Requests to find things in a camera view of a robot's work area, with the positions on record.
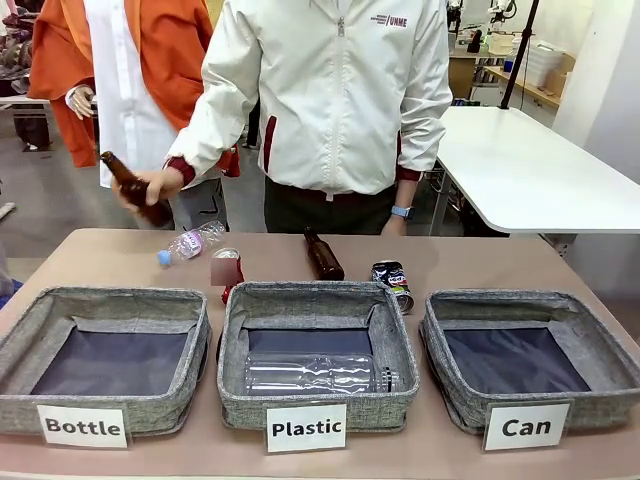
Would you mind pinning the grey fabric basket Bottle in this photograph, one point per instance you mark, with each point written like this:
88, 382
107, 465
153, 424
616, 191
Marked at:
155, 415

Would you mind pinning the brown glass bottle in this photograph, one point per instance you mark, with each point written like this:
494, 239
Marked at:
120, 171
327, 262

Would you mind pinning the person left hand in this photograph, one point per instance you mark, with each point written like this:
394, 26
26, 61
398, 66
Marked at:
396, 227

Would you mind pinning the person torso white jacket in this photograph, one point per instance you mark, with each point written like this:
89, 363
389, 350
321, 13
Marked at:
320, 100

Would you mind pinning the crushed black soda can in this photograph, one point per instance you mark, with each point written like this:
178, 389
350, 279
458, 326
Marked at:
395, 287

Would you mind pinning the mannequin with orange jacket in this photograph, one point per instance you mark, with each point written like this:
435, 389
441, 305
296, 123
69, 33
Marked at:
165, 65

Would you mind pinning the white label Bottle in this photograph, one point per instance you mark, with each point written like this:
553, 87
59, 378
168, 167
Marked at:
82, 426

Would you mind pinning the pile of patterned clothes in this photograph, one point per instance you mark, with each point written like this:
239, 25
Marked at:
15, 50

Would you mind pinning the wooden workbench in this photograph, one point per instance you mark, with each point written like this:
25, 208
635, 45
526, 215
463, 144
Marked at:
535, 92

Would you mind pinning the clear plastic bottle blue cap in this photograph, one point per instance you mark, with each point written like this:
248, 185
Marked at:
192, 242

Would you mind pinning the white side table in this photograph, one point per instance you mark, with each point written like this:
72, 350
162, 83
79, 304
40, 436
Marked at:
525, 170

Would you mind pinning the stack of white bins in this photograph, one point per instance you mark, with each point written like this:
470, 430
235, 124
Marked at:
545, 62

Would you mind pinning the person right forearm white sleeve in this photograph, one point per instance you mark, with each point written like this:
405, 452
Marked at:
205, 135

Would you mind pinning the crushed red soda can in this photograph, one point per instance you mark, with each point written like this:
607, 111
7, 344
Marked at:
234, 274

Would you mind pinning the black tripod pole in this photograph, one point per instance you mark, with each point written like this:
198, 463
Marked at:
519, 55

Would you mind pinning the white label Plastic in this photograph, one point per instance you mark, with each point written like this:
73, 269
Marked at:
306, 428

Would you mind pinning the grey fabric basket Can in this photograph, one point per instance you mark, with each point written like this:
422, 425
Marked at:
600, 407

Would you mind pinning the grey fabric basket Plastic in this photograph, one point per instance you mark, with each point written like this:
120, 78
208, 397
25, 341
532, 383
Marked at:
235, 410

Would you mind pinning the large clear plastic bottle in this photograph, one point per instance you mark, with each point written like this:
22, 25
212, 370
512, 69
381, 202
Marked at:
310, 375

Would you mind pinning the white label Can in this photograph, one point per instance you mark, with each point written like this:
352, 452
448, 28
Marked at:
526, 426

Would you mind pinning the light blue wristwatch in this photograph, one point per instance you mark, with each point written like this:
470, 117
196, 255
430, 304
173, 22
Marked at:
403, 212

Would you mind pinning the person right hand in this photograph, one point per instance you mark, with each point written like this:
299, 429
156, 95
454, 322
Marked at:
160, 185

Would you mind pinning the person left forearm white sleeve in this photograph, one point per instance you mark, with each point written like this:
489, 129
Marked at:
425, 145

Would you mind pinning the cardboard box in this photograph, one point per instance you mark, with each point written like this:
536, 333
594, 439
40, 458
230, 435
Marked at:
562, 75

